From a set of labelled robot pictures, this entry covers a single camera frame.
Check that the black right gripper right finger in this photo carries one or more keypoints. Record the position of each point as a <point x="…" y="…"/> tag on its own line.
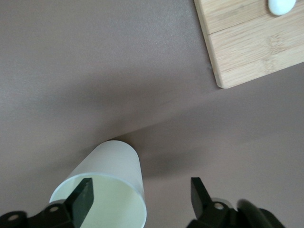
<point x="202" y="204"/>

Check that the white plastic cup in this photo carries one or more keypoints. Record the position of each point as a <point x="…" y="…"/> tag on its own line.
<point x="118" y="161"/>

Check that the brown table mat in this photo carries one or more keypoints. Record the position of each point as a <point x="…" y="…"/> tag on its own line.
<point x="95" y="71"/>

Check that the white plastic knife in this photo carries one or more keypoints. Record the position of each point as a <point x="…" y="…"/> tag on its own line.
<point x="281" y="6"/>

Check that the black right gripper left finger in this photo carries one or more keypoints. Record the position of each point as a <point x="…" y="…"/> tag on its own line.
<point x="80" y="202"/>

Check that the wooden cutting board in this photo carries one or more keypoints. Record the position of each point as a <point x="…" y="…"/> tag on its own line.
<point x="249" y="42"/>

